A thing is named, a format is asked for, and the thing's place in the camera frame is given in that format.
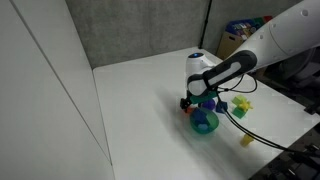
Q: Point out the green toy block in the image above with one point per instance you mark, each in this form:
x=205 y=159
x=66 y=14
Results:
x=238 y=113

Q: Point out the purple ball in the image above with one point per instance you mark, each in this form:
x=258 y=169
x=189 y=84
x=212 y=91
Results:
x=209 y=105

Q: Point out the green bowl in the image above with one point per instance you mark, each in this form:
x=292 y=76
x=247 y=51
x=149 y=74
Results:
x=213 y=122

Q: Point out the blue toy package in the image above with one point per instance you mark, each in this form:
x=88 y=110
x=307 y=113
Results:
x=238 y=27

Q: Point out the dark grey equipment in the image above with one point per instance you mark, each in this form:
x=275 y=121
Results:
x=293 y=71

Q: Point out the cardboard box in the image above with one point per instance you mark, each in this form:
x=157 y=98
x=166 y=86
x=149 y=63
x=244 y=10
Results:
x=226 y=45

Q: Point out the black clamp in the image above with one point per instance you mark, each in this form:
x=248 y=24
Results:
x=312 y=109

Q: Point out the light blue toy piece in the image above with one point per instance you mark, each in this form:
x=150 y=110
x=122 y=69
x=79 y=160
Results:
x=203 y=127

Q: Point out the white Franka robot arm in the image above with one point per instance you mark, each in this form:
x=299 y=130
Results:
x=283 y=36

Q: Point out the blue toy cube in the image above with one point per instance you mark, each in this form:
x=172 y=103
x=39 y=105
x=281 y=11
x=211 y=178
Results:
x=199 y=116
x=222 y=107

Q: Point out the yellow gear toy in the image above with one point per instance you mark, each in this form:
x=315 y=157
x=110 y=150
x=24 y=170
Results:
x=245 y=106

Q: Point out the black case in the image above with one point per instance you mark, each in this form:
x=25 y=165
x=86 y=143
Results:
x=293 y=166

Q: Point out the black tripod pole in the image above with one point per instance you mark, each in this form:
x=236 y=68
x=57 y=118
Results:
x=205 y=23

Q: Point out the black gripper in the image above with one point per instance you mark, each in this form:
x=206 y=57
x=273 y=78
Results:
x=187 y=98

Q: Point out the lime green cube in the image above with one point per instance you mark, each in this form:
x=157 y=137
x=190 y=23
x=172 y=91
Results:
x=237 y=99

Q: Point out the orange toy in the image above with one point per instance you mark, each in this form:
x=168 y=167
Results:
x=189 y=110

